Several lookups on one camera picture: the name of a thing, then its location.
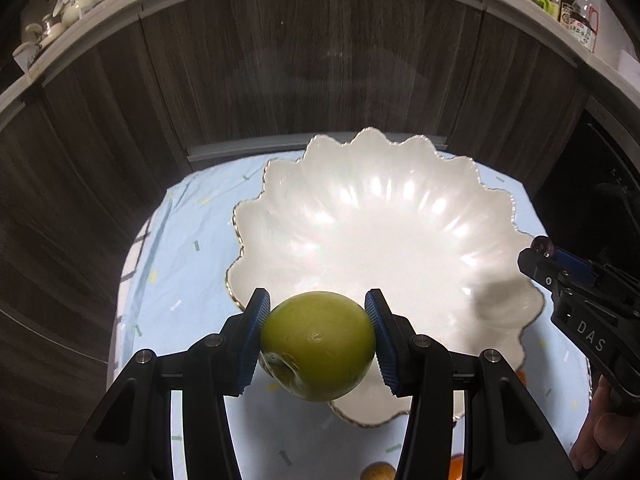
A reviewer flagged white checkered cloth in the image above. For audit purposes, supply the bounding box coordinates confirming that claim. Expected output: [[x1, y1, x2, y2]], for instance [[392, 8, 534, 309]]
[[117, 205, 161, 351]]

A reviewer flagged black appliance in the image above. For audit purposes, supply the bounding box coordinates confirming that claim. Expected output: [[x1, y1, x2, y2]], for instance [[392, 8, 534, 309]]
[[540, 107, 640, 281]]

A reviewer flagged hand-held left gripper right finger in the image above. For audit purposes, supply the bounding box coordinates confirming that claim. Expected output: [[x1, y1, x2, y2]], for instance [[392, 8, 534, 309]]
[[364, 288, 581, 480]]

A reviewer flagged white teacup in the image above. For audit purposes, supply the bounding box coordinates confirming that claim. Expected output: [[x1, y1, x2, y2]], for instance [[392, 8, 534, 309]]
[[12, 42, 42, 72]]

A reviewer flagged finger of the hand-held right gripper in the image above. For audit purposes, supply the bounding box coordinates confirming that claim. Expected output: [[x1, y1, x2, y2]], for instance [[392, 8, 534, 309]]
[[517, 246, 568, 293], [531, 236, 608, 288]]

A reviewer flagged dark wooden cabinet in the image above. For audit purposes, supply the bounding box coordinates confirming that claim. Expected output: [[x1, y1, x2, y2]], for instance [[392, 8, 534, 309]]
[[0, 0, 601, 480]]

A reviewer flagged white teapot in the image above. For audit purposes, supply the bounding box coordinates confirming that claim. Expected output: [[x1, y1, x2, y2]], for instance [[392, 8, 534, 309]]
[[61, 0, 97, 25]]

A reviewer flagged brown longan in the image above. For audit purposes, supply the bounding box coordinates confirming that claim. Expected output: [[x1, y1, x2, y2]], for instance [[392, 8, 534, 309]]
[[361, 462, 398, 480]]

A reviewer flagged red handled sauce bottle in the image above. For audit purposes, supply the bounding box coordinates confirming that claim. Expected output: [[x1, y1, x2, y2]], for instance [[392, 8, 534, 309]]
[[569, 0, 601, 54]]

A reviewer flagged light blue patterned tablecloth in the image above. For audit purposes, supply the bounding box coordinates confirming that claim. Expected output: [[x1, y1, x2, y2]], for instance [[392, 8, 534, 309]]
[[107, 152, 593, 480]]

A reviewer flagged person's right hand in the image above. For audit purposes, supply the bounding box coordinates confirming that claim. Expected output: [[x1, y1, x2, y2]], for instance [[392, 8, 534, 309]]
[[570, 375, 640, 473]]

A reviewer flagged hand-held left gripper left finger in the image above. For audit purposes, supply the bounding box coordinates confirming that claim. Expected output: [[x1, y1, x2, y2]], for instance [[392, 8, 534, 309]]
[[57, 287, 273, 480]]

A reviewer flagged white scalloped ceramic bowl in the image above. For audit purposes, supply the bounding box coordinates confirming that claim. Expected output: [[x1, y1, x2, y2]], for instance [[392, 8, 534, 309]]
[[225, 127, 546, 428]]

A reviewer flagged green apple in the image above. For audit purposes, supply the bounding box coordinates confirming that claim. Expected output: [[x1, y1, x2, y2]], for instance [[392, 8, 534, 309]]
[[259, 290, 377, 403]]

